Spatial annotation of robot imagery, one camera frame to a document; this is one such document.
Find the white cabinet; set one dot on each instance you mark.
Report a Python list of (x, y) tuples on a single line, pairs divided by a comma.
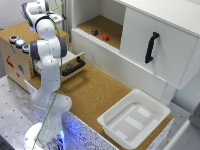
[(106, 63)]

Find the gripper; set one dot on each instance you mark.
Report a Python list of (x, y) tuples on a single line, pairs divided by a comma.
[(58, 18)]

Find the white sliding door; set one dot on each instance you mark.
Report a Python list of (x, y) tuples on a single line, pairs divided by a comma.
[(166, 40)]

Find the blue button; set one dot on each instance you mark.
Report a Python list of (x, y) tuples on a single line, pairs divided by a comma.
[(20, 42)]

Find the red button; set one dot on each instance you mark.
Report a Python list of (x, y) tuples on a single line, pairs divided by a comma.
[(14, 38)]

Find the green button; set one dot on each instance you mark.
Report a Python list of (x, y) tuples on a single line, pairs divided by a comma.
[(25, 48)]

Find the wooden drawer box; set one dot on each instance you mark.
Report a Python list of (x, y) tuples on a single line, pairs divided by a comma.
[(15, 63)]

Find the white plastic box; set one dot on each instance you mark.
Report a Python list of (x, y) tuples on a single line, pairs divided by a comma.
[(133, 120)]

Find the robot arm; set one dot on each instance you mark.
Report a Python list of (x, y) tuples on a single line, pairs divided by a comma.
[(50, 76)]

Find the wooden drawer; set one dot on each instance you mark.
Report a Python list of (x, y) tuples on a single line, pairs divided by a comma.
[(71, 59)]

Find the purple block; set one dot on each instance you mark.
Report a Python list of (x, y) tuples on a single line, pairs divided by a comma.
[(94, 32)]

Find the pink block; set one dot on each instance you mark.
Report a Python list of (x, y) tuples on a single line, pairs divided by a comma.
[(106, 37)]

